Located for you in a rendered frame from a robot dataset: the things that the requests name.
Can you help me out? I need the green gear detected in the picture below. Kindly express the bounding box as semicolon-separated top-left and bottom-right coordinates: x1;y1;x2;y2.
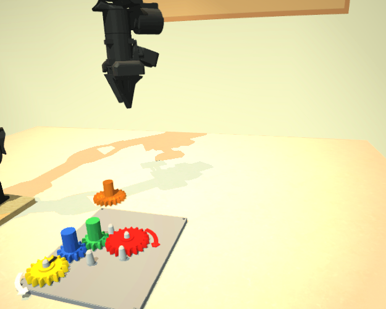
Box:
82;217;109;251

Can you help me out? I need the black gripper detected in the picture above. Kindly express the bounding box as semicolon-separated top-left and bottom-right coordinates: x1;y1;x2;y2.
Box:
102;33;145;109

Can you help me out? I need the red curved arrow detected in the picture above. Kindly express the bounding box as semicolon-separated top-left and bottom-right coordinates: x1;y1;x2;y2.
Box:
145;229;160;247

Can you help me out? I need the white curved arrow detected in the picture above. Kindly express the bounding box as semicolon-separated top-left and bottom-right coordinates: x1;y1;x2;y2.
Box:
14;273;28;295

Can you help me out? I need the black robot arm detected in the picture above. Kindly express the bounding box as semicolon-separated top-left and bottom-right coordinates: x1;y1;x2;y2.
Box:
0;0;164;164

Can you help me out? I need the red gear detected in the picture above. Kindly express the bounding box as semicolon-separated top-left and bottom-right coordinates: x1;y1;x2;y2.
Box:
105;226;149;257

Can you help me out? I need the yellow gear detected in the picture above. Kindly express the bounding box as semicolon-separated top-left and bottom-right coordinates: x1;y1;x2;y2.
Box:
25;255;69;287

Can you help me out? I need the orange gear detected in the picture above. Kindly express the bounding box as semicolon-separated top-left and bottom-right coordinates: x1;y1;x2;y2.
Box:
93;180;126;207

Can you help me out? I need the blue gear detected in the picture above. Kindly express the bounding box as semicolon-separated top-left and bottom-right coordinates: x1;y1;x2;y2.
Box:
57;227;87;263

